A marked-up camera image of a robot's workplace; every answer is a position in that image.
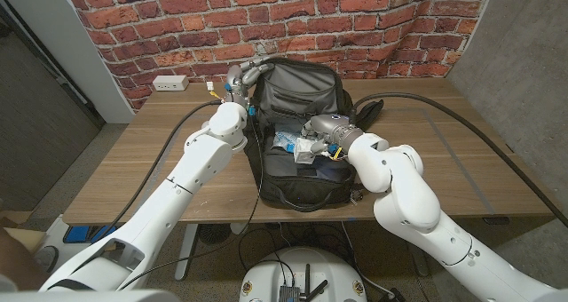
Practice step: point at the black antenna device on torso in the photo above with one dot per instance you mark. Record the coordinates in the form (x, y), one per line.
(290, 293)

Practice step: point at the blue white baby wipes package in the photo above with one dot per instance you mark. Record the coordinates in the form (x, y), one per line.
(284, 140)

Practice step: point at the red brick printed backdrop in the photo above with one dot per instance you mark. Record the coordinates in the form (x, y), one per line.
(355, 26)

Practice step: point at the black backpack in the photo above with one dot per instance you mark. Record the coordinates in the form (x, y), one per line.
(302, 186)

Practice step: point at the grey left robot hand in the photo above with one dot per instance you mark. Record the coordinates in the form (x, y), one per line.
(237, 77)

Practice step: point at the white packet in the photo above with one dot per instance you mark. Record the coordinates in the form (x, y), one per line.
(304, 153)

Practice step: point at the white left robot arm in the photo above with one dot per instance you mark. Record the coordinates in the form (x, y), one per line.
(182, 182)

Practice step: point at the cardboard box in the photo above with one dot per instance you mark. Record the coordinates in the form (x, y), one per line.
(24, 236)

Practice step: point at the white table leg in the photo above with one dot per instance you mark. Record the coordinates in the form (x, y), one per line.
(186, 253)

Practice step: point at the blue item on floor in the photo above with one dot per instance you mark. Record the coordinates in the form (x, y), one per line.
(77, 234)

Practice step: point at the white power outlet box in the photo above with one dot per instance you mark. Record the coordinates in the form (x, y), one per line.
(170, 83)

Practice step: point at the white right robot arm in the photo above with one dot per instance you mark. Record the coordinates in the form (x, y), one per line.
(408, 200)

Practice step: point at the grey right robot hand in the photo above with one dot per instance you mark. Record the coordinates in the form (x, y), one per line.
(330, 126)

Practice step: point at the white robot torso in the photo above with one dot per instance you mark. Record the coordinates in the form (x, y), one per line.
(266, 277)

